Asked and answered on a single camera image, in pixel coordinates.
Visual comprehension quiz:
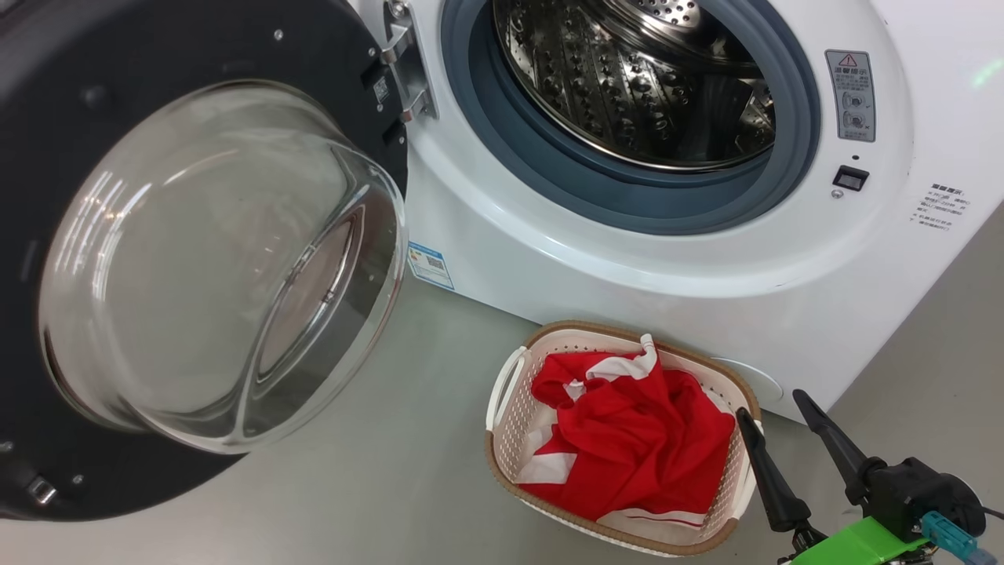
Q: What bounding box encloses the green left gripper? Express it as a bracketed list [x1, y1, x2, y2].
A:
[736, 388, 936, 565]

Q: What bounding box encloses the red and white garment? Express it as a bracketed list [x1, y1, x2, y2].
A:
[514, 334, 737, 542]

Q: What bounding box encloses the black glass washing machine door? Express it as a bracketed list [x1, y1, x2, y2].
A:
[0, 0, 410, 523]

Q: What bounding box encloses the white front-load washing machine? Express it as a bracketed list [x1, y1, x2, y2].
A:
[345, 0, 1004, 425]

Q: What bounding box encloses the cream perforated laundry basket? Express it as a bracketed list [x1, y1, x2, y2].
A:
[484, 320, 763, 558]

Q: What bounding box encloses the grey rubber door gasket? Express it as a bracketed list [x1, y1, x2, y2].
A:
[439, 0, 822, 236]

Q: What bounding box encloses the silver door hinge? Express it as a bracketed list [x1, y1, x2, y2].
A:
[380, 0, 438, 122]

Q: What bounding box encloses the round white filter cover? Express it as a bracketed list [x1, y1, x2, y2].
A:
[710, 357, 785, 405]

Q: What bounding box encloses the grey warning sticker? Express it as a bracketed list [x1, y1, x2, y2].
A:
[824, 49, 877, 143]

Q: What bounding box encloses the perforated steel drum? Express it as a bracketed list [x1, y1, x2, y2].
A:
[493, 0, 777, 172]

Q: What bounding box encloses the blue energy label sticker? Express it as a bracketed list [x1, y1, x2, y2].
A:
[406, 241, 456, 292]

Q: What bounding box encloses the teal left camera connector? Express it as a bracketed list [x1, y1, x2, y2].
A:
[921, 511, 999, 565]

